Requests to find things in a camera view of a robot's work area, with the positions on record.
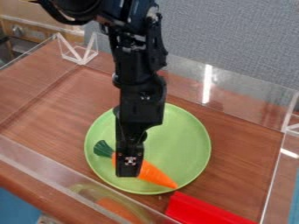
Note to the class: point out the wooden shelf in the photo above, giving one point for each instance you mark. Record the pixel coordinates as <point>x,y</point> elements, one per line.
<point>37,32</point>

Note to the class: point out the clear acrylic enclosure wall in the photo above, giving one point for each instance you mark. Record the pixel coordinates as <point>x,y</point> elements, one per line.
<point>51,100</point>

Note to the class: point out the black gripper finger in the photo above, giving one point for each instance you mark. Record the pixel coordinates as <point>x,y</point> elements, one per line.
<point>130,157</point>

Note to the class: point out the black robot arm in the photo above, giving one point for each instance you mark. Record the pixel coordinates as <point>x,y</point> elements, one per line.
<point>133,24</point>

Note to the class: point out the cardboard box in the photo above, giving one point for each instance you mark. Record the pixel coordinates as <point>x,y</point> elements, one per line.
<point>26,11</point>

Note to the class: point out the clear acrylic corner bracket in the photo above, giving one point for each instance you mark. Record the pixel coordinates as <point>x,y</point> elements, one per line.
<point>81,54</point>

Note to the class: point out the green plate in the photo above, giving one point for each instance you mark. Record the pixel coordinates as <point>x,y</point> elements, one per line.
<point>177,147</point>

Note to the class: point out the red plastic block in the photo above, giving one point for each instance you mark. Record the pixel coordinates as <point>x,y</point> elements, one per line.
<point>194,211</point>

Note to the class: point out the orange toy carrot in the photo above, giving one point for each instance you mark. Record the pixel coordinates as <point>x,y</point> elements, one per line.
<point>150,172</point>

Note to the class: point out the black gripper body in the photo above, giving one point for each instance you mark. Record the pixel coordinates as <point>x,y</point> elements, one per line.
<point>141,110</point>

